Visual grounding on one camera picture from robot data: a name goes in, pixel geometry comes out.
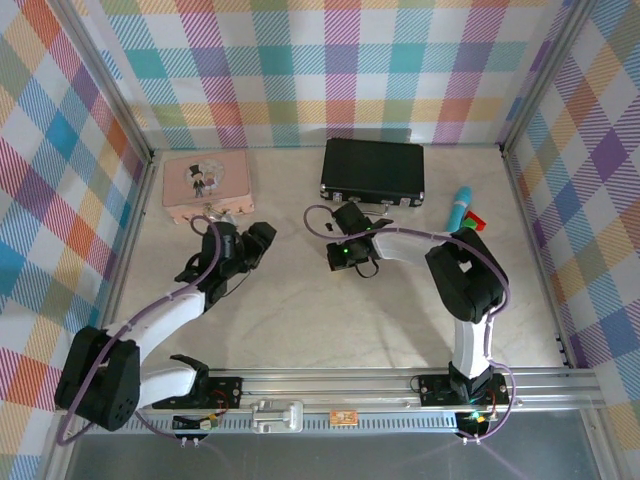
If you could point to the green toy block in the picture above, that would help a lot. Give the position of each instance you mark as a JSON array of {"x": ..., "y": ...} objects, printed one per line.
[{"x": 469, "y": 225}]

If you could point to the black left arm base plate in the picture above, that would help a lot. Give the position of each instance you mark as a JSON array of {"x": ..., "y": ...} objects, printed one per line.
[{"x": 225, "y": 392}]

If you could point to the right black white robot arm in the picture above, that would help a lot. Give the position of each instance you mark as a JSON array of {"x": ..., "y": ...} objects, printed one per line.
[{"x": 465, "y": 280}]

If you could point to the small connector board green light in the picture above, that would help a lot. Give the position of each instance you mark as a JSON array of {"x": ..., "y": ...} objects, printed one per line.
[{"x": 474, "y": 422}]

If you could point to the silver metal latch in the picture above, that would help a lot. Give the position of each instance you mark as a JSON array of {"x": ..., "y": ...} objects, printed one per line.
[{"x": 275, "y": 415}]

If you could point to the blue cylindrical marker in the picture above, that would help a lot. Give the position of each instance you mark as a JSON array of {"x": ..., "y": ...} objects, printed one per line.
[{"x": 459, "y": 210}]

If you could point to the aluminium frame floor rail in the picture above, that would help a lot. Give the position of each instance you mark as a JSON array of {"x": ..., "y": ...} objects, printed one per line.
[
  {"x": 131, "y": 235},
  {"x": 534, "y": 250}
]

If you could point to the pink cartoon couple gift box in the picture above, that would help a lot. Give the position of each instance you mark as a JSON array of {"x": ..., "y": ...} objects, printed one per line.
[{"x": 230, "y": 185}]

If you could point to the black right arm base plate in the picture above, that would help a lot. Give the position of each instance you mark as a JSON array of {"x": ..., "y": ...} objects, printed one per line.
[{"x": 435, "y": 390}]

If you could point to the aluminium frame corner post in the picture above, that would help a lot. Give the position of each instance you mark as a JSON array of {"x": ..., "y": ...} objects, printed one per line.
[
  {"x": 111, "y": 85},
  {"x": 544, "y": 75}
]

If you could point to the perforated metal strip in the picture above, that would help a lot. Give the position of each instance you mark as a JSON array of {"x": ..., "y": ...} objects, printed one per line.
[{"x": 390, "y": 425}]

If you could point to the orange label sticker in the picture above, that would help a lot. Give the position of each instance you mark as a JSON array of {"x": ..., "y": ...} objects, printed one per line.
[{"x": 344, "y": 417}]

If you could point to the red toy block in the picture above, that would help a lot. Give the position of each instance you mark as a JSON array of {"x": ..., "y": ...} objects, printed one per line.
[{"x": 479, "y": 220}]

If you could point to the aluminium mounting rail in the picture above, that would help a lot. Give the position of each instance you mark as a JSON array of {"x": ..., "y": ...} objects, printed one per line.
[{"x": 325, "y": 390}]

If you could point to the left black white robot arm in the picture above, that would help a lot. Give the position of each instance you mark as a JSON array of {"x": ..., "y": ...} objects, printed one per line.
[{"x": 165, "y": 315}]

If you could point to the grey clear panel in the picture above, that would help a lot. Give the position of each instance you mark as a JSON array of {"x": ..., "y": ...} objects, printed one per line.
[{"x": 325, "y": 457}]

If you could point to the thin aluminium wall base rail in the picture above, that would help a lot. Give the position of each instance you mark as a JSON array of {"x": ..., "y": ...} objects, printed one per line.
[{"x": 280, "y": 147}]

